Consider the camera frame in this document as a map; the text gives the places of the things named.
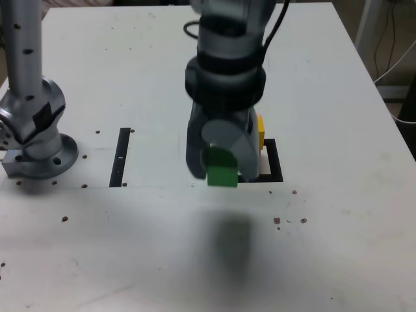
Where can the person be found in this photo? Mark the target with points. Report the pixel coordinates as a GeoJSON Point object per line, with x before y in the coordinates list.
{"type": "Point", "coordinates": [81, 2]}

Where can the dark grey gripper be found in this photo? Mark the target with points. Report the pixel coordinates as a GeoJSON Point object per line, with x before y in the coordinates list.
{"type": "Point", "coordinates": [234, 117]}

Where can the green cube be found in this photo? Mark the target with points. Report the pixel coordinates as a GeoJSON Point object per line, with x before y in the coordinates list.
{"type": "Point", "coordinates": [222, 175]}

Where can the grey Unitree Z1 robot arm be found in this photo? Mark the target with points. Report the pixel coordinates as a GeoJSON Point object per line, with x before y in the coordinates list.
{"type": "Point", "coordinates": [224, 81]}

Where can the yellow cube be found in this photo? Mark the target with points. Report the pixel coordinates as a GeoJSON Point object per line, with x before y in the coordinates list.
{"type": "Point", "coordinates": [261, 133]}

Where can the black tape square outline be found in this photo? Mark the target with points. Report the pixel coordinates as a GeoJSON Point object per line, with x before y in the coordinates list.
{"type": "Point", "coordinates": [276, 162]}

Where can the white metal post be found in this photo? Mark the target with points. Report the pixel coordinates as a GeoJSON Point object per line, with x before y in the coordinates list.
{"type": "Point", "coordinates": [365, 22]}

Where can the black tape strip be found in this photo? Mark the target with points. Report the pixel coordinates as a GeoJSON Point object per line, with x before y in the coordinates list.
{"type": "Point", "coordinates": [119, 156]}

